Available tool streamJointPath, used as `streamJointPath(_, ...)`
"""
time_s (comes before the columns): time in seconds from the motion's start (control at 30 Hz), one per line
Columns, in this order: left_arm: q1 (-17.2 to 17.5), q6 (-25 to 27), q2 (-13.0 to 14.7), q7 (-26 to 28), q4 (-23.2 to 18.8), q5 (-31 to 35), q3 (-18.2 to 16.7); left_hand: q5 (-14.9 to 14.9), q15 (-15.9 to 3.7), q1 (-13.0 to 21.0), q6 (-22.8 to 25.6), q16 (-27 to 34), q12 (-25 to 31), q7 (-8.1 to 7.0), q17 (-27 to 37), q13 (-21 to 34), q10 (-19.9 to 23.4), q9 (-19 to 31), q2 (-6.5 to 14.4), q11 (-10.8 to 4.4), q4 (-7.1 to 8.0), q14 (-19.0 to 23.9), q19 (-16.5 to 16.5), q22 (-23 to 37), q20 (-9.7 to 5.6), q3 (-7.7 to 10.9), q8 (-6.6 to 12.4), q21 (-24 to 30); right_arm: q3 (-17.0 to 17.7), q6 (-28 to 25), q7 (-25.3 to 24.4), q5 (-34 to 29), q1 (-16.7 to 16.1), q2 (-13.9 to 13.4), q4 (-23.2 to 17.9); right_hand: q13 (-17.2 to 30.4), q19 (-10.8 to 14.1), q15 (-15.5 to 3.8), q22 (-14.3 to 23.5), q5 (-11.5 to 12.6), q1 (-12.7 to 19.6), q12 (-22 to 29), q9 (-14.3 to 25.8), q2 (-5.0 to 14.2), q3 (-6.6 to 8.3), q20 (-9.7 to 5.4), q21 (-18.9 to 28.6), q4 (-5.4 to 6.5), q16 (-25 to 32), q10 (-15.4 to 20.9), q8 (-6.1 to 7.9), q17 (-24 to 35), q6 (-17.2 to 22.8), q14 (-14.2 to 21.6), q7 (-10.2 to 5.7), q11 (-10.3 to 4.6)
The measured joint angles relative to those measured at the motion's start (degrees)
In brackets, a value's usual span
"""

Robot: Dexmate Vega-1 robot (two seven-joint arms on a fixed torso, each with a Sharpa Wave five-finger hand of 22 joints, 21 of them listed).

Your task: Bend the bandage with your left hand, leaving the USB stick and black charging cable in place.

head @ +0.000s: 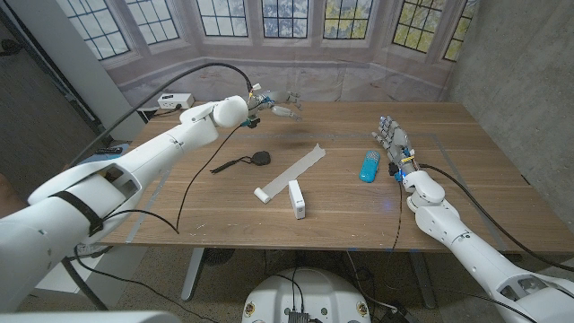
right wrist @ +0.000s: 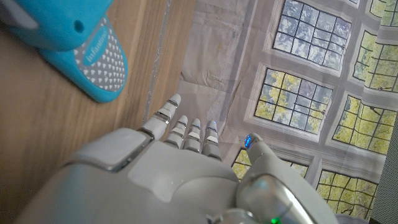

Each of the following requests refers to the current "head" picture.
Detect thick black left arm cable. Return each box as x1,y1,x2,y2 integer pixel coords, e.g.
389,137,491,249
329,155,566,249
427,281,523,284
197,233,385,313
60,61,256,310

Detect white power strip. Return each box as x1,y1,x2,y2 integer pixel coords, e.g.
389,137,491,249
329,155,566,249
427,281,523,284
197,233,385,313
157,92,196,111

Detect white gauze bandage strip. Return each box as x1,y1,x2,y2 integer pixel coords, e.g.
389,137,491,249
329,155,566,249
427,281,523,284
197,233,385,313
253,143,327,205

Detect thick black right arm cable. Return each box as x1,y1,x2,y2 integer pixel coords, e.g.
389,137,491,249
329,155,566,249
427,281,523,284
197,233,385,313
419,163,574,273

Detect black round fan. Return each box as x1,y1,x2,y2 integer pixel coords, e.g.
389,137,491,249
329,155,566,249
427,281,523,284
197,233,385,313
204,248,236,266

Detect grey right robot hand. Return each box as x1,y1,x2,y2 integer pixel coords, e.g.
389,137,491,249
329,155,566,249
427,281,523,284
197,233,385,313
370,115,417,177

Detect grey table leg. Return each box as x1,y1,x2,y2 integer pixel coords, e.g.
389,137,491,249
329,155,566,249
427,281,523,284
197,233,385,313
410,251,436,310
181,247,205,301

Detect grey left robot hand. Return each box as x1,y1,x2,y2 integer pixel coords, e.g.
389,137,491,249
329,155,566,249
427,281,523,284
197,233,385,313
248,91,303,122

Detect white USB stick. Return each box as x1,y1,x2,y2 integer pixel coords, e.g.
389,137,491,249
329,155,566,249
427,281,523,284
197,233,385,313
288,179,307,220

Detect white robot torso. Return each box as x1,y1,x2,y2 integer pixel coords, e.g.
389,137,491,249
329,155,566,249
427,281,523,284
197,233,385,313
241,267,372,323

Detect printed window backdrop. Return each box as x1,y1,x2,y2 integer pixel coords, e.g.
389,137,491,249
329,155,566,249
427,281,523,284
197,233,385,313
56,0,479,109

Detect blue plastic case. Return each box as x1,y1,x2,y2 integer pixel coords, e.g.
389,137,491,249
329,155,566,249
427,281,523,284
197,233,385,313
359,150,381,184

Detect person's bare leg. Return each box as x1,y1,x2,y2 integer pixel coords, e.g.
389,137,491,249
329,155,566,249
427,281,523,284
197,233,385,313
0,174,22,216

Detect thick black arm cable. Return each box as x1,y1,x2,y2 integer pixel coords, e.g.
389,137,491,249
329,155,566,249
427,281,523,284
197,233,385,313
60,61,256,310
419,163,574,273

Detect black power adapter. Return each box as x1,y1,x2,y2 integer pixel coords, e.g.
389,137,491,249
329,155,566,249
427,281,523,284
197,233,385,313
380,304,418,323

